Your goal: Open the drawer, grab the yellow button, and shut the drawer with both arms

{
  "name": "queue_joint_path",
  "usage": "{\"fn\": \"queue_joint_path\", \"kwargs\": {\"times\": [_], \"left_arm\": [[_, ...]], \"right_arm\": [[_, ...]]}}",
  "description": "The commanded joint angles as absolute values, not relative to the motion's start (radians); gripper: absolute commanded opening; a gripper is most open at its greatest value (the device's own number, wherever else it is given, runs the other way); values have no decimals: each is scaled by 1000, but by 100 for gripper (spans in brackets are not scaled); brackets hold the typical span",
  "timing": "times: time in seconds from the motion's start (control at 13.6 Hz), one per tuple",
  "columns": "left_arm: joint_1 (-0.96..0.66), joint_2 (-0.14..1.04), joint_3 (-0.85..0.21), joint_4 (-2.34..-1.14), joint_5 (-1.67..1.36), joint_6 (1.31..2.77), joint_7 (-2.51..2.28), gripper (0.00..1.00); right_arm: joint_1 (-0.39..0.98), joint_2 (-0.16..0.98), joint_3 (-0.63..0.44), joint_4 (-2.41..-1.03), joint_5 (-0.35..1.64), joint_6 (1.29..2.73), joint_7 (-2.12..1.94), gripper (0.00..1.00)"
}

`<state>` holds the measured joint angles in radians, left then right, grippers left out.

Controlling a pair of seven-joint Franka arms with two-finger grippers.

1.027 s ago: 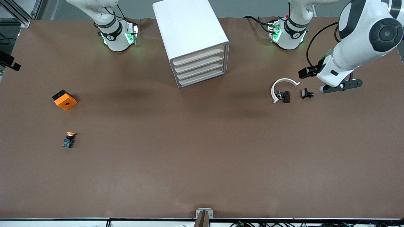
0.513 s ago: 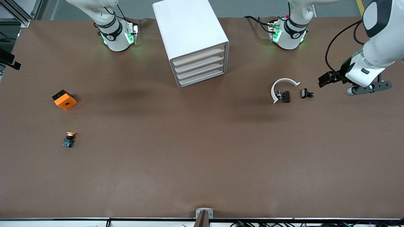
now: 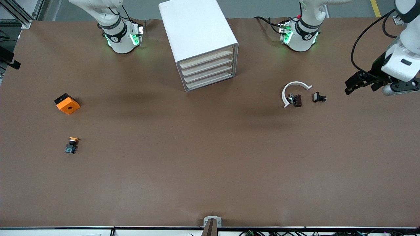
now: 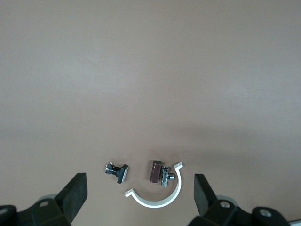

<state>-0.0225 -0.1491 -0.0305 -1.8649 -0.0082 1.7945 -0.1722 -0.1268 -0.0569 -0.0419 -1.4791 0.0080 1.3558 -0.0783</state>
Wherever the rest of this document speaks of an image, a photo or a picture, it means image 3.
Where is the black base cable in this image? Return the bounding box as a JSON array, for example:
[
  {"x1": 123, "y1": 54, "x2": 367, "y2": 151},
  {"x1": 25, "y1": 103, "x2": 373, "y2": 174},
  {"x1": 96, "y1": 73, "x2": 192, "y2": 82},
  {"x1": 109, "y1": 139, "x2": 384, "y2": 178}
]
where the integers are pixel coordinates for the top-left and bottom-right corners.
[{"x1": 253, "y1": 16, "x2": 284, "y2": 35}]

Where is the orange button enclosure box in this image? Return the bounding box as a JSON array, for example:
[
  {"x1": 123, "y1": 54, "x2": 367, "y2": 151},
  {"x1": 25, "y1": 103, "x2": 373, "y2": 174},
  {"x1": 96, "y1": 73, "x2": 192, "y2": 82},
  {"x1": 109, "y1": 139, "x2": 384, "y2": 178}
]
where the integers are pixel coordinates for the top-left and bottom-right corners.
[{"x1": 54, "y1": 93, "x2": 81, "y2": 115}]

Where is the brown paper table cover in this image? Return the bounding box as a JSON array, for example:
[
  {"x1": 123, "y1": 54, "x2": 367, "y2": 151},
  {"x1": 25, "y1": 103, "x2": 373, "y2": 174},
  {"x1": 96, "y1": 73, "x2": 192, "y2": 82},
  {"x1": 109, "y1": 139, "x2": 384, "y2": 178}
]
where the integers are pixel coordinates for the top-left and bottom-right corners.
[{"x1": 0, "y1": 17, "x2": 420, "y2": 228}]

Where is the brown post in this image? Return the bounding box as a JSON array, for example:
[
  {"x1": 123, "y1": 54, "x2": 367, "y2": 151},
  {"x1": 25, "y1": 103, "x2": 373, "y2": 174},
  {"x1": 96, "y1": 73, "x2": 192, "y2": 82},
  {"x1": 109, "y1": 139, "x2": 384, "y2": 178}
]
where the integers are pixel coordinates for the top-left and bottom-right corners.
[{"x1": 201, "y1": 218, "x2": 218, "y2": 236}]

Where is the dark brown switch component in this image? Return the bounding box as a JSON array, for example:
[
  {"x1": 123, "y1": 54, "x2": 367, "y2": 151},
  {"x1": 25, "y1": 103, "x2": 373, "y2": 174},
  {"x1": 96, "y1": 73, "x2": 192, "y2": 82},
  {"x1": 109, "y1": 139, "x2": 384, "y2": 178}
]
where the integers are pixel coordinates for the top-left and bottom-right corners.
[{"x1": 287, "y1": 93, "x2": 302, "y2": 108}]

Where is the yellow-capped push button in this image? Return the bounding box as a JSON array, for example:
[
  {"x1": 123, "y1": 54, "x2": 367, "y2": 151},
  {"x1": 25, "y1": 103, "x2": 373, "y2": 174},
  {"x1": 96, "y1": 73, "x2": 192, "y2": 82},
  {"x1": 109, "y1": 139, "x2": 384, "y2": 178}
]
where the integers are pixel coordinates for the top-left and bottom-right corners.
[{"x1": 64, "y1": 137, "x2": 80, "y2": 154}]

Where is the grey metal bracket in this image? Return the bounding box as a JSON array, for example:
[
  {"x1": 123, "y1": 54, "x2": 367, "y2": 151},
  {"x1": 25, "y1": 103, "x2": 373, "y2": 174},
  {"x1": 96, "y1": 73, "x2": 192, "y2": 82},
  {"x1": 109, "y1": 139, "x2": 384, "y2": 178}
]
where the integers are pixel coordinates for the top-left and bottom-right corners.
[{"x1": 203, "y1": 216, "x2": 222, "y2": 227}]

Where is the white curved plastic ring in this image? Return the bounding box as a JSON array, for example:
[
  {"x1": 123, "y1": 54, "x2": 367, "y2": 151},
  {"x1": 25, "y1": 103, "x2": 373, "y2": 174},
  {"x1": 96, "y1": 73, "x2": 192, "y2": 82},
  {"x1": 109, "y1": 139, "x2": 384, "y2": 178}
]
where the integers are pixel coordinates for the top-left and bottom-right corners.
[{"x1": 282, "y1": 81, "x2": 313, "y2": 108}]

